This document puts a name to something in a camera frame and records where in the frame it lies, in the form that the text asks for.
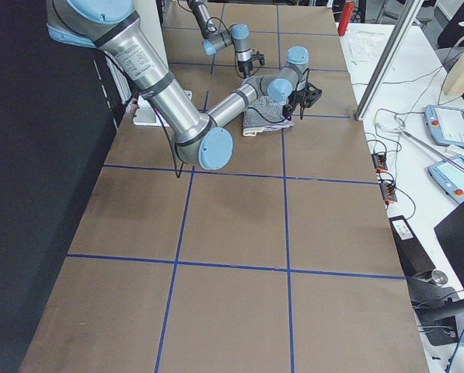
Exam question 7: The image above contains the black box with label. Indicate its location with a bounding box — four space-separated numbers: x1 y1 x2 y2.
389 215 435 277

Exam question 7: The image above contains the red bottle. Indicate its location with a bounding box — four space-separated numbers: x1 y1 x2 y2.
337 0 354 37

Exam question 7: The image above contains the far teach pendant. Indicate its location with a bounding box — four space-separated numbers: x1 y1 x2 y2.
424 105 464 148

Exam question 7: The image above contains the aluminium frame post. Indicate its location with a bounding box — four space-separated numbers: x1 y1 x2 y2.
354 0 424 120

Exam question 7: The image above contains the teach pendant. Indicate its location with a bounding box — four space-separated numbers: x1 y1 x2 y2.
424 105 464 148
427 155 464 204

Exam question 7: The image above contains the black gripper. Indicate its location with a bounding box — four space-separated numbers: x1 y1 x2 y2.
237 50 265 78
282 83 323 119

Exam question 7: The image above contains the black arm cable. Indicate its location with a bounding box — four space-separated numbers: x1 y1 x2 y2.
153 108 186 180

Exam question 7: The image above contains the navy white striped polo shirt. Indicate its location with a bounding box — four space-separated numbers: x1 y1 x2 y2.
242 96 294 137

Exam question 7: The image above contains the orange black usb hub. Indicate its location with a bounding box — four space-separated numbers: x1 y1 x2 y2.
371 152 388 173

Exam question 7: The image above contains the near teach pendant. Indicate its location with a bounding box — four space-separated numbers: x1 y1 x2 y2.
427 155 464 204

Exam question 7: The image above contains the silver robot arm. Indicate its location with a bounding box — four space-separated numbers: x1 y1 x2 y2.
187 1 265 78
47 1 322 170

